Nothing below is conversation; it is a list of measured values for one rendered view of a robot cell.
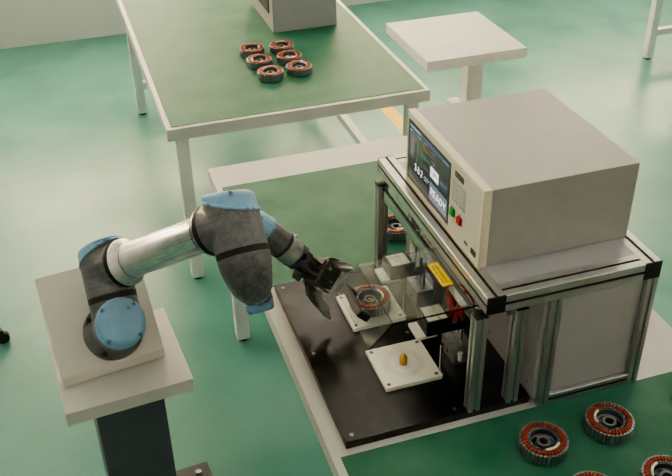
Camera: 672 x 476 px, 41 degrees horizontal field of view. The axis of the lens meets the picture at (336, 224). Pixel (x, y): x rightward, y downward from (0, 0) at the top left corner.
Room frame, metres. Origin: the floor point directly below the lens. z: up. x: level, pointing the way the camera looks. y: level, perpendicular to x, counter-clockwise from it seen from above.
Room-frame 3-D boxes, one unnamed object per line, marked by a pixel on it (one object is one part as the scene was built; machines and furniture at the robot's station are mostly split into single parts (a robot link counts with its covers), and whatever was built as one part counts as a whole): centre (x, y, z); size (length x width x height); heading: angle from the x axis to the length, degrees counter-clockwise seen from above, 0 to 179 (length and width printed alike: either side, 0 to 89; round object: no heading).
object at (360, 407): (1.84, -0.14, 0.76); 0.64 x 0.47 x 0.02; 18
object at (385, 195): (1.87, -0.22, 1.03); 0.62 x 0.01 x 0.03; 18
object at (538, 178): (1.92, -0.44, 1.22); 0.44 x 0.39 x 0.20; 18
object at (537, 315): (1.91, -0.37, 0.92); 0.66 x 0.01 x 0.30; 18
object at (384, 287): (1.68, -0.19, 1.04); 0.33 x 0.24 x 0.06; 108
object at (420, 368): (1.72, -0.16, 0.78); 0.15 x 0.15 x 0.01; 18
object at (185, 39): (4.16, 0.40, 0.37); 1.85 x 1.10 x 0.75; 18
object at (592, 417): (1.51, -0.63, 0.77); 0.11 x 0.11 x 0.04
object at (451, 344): (1.77, -0.30, 0.80); 0.07 x 0.05 x 0.06; 18
